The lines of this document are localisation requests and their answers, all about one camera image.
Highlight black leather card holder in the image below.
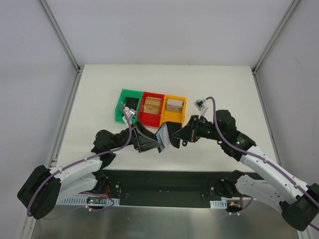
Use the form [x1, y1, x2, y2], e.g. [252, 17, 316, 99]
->
[155, 121, 182, 153]

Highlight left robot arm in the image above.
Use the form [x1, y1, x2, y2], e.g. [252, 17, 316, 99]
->
[17, 121, 161, 219]

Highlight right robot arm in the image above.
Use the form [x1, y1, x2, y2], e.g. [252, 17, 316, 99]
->
[173, 110, 319, 231]

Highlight white cards in orange bin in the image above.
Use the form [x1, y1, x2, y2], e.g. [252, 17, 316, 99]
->
[165, 99, 183, 113]

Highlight wooden cards in red bin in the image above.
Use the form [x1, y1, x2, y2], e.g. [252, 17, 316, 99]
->
[143, 97, 161, 115]

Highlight red plastic bin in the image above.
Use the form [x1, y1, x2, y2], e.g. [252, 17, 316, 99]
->
[138, 92, 164, 127]

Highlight orange plastic bin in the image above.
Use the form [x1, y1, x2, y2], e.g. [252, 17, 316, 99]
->
[160, 95, 187, 125]

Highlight green plastic bin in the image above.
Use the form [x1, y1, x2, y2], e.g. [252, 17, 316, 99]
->
[115, 89, 143, 123]

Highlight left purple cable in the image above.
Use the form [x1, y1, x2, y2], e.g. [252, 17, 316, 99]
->
[26, 104, 134, 220]

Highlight purple cable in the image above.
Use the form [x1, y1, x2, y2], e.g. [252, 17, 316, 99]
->
[26, 104, 134, 220]
[199, 96, 319, 230]

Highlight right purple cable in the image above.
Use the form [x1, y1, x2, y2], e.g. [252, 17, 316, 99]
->
[199, 96, 319, 230]

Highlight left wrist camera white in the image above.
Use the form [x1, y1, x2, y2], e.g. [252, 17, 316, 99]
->
[121, 107, 136, 124]

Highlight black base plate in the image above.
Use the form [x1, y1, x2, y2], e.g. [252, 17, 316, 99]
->
[92, 169, 241, 208]

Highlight left white cable duct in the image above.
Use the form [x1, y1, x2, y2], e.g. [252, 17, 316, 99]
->
[57, 196, 120, 207]

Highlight white cable duct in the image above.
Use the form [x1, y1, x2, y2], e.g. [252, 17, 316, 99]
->
[57, 196, 120, 207]
[210, 200, 227, 210]

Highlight right white cable duct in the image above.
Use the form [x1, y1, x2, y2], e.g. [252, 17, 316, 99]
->
[210, 200, 227, 210]

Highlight left aluminium frame post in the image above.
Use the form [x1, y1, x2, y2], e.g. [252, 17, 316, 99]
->
[38, 0, 84, 73]

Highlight aluminium frame post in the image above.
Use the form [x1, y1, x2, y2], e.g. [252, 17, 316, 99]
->
[251, 0, 302, 74]
[38, 0, 84, 73]

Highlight right aluminium frame post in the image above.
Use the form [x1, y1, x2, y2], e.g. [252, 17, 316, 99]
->
[251, 0, 302, 74]

